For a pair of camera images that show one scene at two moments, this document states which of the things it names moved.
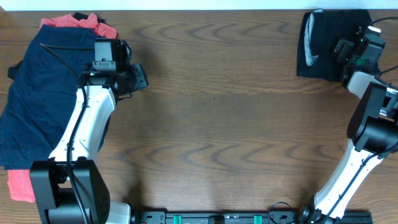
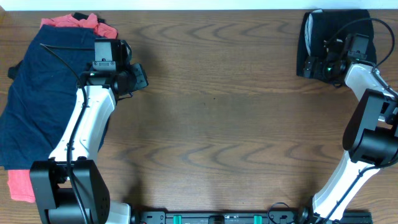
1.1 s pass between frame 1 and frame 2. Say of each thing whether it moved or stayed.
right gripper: moved
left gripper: stayed
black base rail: stayed
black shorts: stayed
